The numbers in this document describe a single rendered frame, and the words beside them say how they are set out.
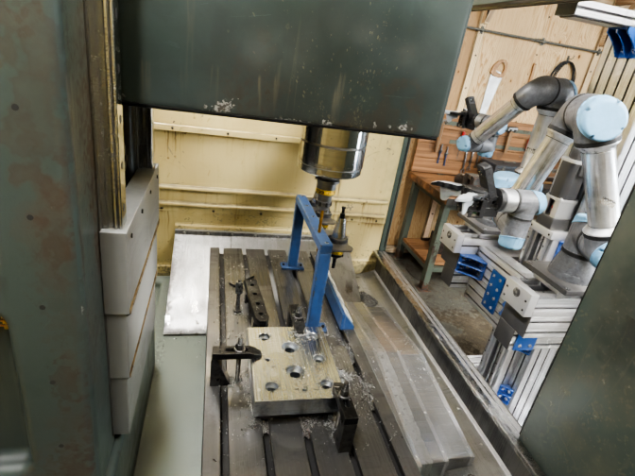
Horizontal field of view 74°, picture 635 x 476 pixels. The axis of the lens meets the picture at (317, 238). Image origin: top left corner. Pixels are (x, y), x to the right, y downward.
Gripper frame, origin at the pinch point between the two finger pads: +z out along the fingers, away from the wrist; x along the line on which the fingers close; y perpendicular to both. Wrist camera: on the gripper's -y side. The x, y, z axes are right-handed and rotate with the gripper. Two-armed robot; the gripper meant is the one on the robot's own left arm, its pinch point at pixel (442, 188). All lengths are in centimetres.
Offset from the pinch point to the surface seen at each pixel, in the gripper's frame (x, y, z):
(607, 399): -51, 33, -26
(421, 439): -25, 73, -1
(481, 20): 249, -74, -148
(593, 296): -36.7, 13.4, -26.1
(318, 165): -15.6, -7.7, 42.2
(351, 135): -16.8, -15.4, 36.0
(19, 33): -43, -28, 90
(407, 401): -11, 72, -2
